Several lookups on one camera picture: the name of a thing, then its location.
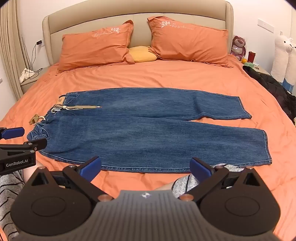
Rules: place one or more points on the person's grey speckled shorts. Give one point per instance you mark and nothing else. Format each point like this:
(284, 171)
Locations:
(182, 185)

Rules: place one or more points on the person's right leg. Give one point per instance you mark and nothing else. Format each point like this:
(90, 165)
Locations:
(166, 185)

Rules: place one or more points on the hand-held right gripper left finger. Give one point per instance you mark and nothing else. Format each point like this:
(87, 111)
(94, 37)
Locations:
(92, 166)

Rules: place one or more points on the red cup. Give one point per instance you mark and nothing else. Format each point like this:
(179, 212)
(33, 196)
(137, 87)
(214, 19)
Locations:
(251, 56)

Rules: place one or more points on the beige nightstand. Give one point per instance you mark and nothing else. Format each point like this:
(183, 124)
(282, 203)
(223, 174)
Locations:
(32, 83)

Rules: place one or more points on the black wall charger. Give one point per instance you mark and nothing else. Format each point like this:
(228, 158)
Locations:
(39, 42)

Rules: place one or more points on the blue box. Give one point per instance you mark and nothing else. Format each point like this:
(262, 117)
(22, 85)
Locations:
(289, 87)

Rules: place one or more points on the person's left leg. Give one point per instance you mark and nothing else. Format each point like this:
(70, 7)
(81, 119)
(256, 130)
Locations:
(31, 170)

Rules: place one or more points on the beige curtain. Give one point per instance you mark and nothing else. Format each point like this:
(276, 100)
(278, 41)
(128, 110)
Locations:
(9, 46)

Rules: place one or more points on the blue denim pants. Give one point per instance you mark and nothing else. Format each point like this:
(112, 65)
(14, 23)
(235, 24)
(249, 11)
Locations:
(150, 129)

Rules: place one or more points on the yellow pillow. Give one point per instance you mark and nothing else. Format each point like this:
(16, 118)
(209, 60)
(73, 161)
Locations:
(141, 54)

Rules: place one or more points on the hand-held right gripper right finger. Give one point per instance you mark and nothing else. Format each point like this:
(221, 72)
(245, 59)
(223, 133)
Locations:
(199, 168)

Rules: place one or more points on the black and white striped cloth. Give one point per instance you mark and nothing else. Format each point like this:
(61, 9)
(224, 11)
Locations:
(8, 197)

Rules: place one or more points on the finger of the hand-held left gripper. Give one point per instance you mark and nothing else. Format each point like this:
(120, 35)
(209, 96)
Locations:
(27, 146)
(12, 133)

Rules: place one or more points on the nightstand with clutter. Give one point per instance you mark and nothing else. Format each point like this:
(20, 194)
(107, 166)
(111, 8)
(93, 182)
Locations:
(260, 69)

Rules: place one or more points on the green box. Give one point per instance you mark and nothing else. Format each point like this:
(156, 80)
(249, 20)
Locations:
(252, 64)

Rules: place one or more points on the orange fruit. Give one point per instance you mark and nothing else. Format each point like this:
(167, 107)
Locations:
(244, 61)

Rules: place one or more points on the person's leg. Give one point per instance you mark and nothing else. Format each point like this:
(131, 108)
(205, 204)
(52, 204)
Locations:
(31, 170)
(166, 185)

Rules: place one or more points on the bed with orange sheet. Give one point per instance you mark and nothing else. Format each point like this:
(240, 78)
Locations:
(161, 74)

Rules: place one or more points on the black jacket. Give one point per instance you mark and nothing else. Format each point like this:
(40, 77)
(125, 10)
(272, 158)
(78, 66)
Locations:
(275, 92)

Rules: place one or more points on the orange pillow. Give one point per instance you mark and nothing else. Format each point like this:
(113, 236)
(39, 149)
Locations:
(189, 39)
(94, 46)

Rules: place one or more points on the pink plush bear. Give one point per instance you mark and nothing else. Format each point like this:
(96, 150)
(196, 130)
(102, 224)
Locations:
(238, 46)

